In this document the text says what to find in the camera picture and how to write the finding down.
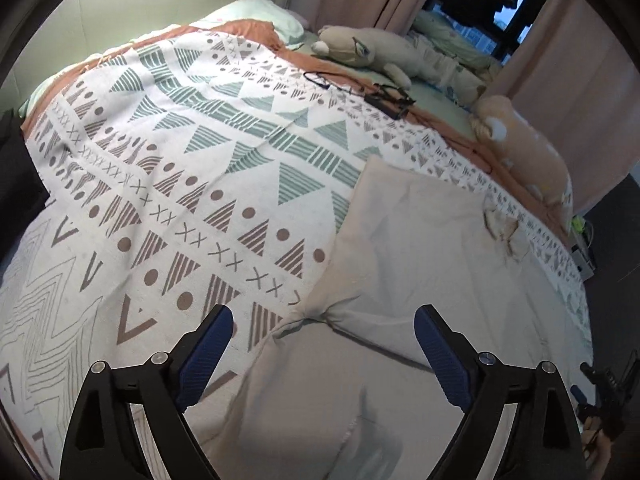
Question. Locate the beige plush toy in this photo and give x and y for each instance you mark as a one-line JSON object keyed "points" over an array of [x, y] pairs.
{"points": [[525, 150]]}

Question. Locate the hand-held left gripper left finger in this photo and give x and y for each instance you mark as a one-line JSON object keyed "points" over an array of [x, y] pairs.
{"points": [[205, 355]]}

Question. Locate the grey plush toy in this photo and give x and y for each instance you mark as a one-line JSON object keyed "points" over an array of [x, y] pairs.
{"points": [[345, 45]]}

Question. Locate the white geometric patterned blanket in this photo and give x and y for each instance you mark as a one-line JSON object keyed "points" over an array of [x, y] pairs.
{"points": [[200, 160]]}

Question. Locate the beige pants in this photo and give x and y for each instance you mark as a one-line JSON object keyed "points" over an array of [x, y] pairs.
{"points": [[415, 240]]}

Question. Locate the yellow-green small object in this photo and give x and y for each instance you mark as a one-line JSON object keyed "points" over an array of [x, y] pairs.
{"points": [[578, 222]]}

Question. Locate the person's right hand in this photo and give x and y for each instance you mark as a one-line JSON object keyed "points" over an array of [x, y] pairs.
{"points": [[597, 455]]}

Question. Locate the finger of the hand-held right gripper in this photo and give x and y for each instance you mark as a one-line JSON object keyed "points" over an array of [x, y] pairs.
{"points": [[579, 394]]}

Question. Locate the orange-pink bed cover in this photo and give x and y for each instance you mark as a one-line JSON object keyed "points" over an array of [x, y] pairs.
{"points": [[240, 27]]}

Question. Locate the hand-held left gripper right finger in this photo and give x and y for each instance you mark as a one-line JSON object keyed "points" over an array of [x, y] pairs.
{"points": [[442, 355]]}

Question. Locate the pale green bedding pile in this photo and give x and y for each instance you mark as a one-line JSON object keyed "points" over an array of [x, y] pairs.
{"points": [[450, 35]]}

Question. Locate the pale green pillow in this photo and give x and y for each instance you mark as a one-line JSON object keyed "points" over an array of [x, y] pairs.
{"points": [[250, 12]]}

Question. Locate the white box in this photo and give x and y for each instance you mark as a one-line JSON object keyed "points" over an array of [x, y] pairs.
{"points": [[582, 260]]}

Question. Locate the black cloth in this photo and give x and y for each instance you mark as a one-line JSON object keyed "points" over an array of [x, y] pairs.
{"points": [[20, 185]]}

